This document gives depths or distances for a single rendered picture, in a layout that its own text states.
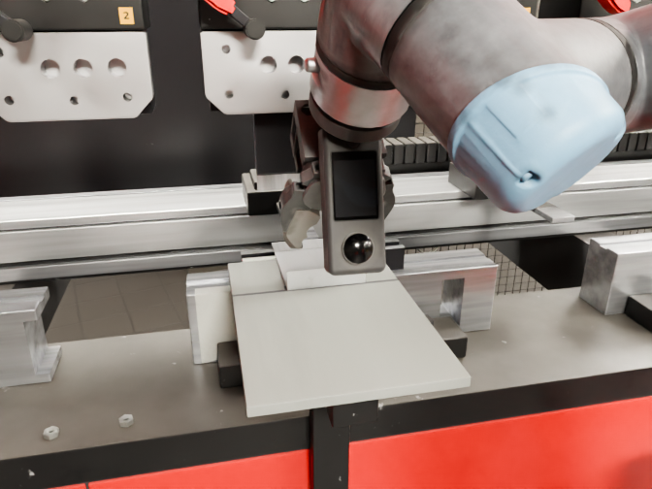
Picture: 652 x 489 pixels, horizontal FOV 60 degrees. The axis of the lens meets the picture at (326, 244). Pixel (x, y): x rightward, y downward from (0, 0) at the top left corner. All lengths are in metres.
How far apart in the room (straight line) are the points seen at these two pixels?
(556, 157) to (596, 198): 0.87
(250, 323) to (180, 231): 0.40
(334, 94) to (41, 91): 0.31
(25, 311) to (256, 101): 0.34
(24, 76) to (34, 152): 0.60
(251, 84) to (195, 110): 0.56
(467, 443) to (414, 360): 0.25
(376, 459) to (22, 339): 0.42
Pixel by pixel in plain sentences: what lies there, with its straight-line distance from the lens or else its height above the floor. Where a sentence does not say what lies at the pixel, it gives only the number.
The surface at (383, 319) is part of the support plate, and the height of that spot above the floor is 1.00.
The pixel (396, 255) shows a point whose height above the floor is 0.99.
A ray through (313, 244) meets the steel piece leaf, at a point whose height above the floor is 1.00.
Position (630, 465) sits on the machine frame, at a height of 0.72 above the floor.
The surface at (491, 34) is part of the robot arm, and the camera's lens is 0.29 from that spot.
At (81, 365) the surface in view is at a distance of 0.76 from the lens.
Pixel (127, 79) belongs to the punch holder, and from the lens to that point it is 0.58.
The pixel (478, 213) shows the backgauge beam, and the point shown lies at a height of 0.94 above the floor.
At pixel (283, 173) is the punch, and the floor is 1.10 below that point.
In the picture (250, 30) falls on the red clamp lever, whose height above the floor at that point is 1.25.
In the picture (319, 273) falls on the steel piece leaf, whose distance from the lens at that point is 0.59.
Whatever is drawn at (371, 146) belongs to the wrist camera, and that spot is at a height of 1.18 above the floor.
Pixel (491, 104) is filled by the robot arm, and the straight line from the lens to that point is 0.28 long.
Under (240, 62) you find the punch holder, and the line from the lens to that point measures 0.58.
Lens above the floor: 1.27
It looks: 23 degrees down
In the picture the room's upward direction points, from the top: straight up
